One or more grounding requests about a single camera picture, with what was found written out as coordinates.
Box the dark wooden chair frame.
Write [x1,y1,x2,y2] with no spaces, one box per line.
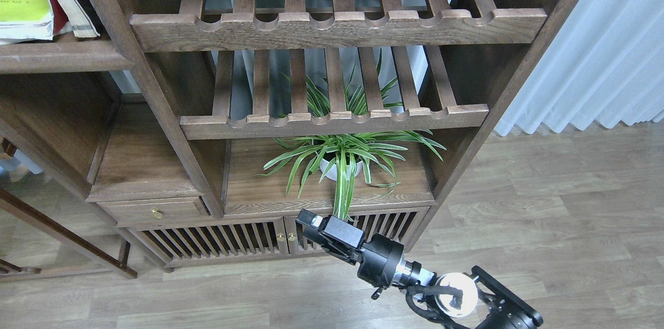
[1,189,137,280]

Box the yellow green cover book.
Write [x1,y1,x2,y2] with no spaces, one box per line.
[1,0,54,45]

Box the dark wooden bookshelf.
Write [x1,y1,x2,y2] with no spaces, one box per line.
[2,0,579,271]

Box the white pleated curtain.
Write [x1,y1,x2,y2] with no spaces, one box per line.
[495,0,663,136]

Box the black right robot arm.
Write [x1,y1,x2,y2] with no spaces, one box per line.
[296,209,543,328]

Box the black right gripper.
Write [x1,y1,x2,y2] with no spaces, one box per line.
[296,209,436,289]

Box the brass drawer knob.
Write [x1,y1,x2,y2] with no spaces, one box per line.
[151,208,163,220]

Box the white plant pot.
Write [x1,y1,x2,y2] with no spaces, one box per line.
[319,156,363,182]

